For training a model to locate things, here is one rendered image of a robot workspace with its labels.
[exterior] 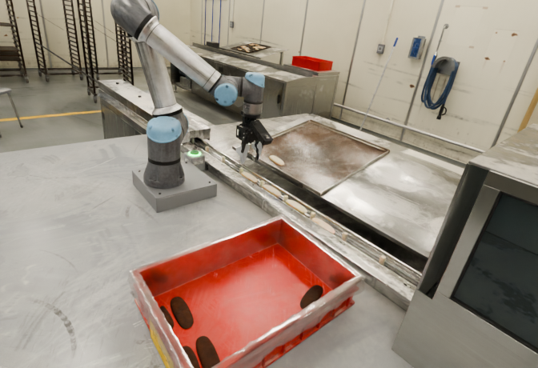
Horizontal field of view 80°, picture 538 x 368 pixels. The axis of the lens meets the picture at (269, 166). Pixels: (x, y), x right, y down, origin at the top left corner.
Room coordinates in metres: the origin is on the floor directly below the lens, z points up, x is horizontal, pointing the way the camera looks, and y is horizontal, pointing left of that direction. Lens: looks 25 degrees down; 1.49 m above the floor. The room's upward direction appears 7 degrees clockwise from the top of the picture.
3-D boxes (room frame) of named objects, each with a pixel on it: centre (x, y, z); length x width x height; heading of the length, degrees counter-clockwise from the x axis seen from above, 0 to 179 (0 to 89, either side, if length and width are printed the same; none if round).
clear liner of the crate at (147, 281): (0.60, 0.01, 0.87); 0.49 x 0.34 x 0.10; 132
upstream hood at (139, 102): (2.00, 0.84, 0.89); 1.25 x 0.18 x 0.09; 45
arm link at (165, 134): (1.09, 0.39, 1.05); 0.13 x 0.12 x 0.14; 7
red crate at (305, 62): (5.02, -0.45, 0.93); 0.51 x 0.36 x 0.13; 49
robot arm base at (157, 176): (1.08, 0.39, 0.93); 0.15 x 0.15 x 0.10
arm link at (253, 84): (1.25, 0.10, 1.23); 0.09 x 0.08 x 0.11; 97
